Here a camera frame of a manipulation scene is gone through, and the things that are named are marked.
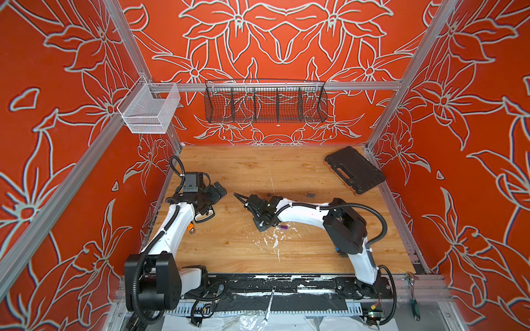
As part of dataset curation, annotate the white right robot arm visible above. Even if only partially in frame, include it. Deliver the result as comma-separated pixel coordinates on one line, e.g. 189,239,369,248
234,193,398,328

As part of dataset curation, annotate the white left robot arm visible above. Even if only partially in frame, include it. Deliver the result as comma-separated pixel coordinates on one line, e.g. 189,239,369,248
124,156,228,327

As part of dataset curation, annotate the black plastic tool case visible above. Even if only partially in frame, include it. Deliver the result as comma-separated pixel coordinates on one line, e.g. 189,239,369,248
324,146,386,195

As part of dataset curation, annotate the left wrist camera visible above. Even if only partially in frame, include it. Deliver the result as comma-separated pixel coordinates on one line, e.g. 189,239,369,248
182,172,206,193

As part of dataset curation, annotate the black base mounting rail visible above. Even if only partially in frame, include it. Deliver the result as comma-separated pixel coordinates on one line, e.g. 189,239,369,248
171,273,397,317

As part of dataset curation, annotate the black wire mesh basket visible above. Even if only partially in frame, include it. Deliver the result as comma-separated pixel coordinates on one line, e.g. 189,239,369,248
204,79,329,124

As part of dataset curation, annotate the white wire mesh basket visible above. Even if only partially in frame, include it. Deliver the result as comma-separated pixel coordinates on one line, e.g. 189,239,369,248
117,75,181,135

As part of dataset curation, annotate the green handled screwdriver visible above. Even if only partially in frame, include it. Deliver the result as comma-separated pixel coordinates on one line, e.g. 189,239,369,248
405,273,421,321

